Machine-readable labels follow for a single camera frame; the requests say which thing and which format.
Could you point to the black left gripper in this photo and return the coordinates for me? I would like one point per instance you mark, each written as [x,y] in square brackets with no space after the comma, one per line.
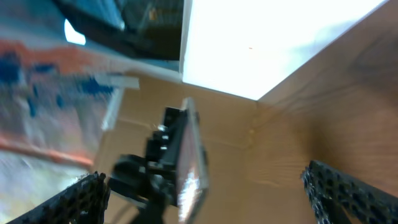
[140,178]

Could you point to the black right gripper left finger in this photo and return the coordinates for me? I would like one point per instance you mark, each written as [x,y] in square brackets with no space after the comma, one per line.
[84,202]

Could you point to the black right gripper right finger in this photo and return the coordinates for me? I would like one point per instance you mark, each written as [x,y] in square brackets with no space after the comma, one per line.
[334,196]

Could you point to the colourful abstract painting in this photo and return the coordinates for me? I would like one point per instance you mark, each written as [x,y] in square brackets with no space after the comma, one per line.
[56,103]

